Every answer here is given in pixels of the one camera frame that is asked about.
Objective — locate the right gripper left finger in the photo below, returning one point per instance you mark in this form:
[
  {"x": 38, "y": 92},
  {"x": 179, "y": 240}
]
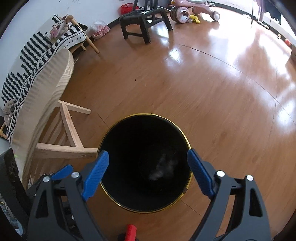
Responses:
[{"x": 59, "y": 209}]

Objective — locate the black gold-rimmed trash bin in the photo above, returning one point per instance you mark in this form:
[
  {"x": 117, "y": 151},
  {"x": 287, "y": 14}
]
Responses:
[{"x": 148, "y": 169}]

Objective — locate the pink ride-on toy car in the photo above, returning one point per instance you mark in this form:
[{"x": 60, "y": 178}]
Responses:
[{"x": 188, "y": 11}]

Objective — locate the brown plush toy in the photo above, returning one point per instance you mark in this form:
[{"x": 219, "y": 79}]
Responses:
[{"x": 8, "y": 110}]

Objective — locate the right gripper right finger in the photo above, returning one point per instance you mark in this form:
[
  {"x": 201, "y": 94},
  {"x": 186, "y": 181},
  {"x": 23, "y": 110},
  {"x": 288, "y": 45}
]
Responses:
[{"x": 248, "y": 220}]

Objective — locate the striped black white sofa blanket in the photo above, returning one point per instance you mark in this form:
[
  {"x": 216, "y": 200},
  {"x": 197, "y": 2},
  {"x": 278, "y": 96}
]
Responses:
[{"x": 33, "y": 58}]

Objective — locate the red bag on floor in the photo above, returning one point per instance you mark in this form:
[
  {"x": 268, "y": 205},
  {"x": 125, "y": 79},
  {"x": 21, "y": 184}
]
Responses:
[{"x": 127, "y": 8}]

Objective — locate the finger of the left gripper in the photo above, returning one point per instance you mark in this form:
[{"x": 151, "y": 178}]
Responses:
[{"x": 62, "y": 173}]

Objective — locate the pink items on sofa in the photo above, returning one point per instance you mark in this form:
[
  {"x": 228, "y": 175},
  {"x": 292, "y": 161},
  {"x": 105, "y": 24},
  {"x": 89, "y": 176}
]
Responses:
[{"x": 58, "y": 30}]

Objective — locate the wooden sofa frame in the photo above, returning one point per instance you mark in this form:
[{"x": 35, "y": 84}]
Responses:
[{"x": 74, "y": 22}]

